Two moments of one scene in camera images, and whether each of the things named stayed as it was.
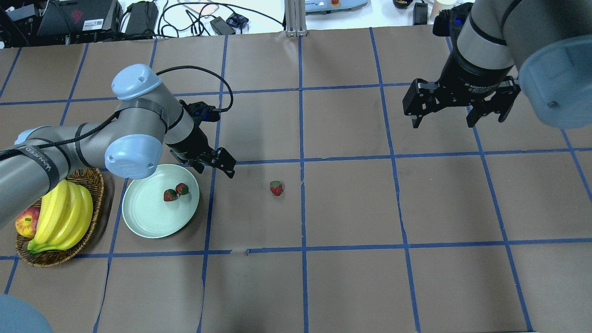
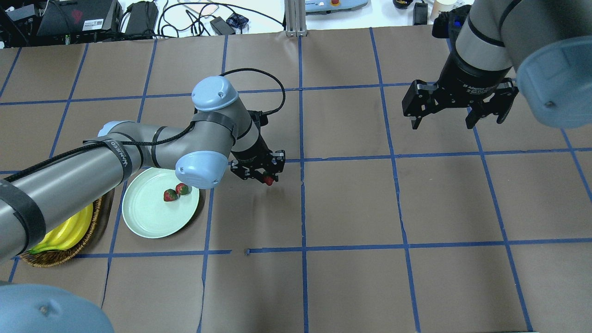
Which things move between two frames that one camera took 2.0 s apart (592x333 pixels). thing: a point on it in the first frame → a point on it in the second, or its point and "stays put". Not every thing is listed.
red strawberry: [169, 195] stays put
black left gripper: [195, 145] → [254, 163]
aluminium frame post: [295, 15] stays put
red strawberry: [181, 188] stays put
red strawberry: [275, 187] → [269, 181]
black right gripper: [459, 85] stays put
